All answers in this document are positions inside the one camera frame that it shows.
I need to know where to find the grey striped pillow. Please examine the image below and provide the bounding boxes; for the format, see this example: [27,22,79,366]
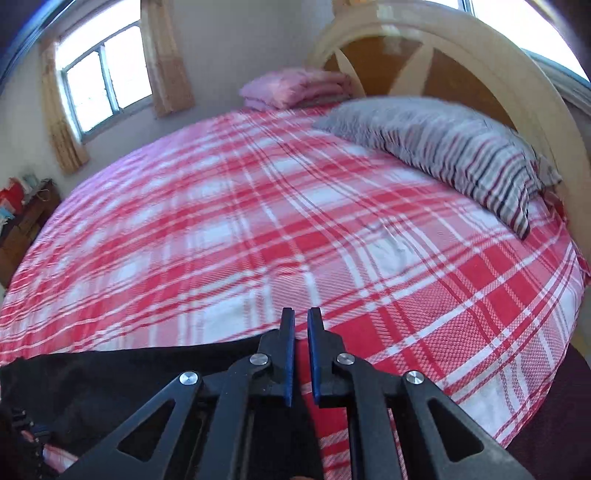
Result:
[311,97,561,241]

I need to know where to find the bright window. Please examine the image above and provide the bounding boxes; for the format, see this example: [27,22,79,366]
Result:
[457,0,575,61]

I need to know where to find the beige curtain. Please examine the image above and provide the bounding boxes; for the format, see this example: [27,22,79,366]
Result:
[39,39,90,175]
[140,0,195,118]

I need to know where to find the red plaid bed sheet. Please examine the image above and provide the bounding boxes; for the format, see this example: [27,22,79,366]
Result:
[0,108,587,480]

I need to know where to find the black pants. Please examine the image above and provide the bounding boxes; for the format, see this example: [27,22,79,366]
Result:
[0,337,266,480]

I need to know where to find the cream and wood headboard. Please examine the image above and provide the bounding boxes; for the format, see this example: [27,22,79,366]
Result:
[307,0,591,195]

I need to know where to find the red bag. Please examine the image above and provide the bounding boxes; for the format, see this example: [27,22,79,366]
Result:
[0,185,26,208]

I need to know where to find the window with grid frame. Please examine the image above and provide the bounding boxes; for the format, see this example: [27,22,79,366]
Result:
[55,25,155,144]

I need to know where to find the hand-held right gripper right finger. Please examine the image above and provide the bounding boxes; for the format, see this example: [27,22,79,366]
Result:
[307,307,536,480]

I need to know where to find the folded pink blanket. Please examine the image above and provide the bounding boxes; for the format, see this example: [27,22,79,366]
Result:
[239,68,365,112]

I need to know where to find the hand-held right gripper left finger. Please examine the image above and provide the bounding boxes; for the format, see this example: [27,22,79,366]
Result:
[58,307,296,480]

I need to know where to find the wooden dresser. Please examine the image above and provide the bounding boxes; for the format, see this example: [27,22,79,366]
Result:
[0,179,63,289]

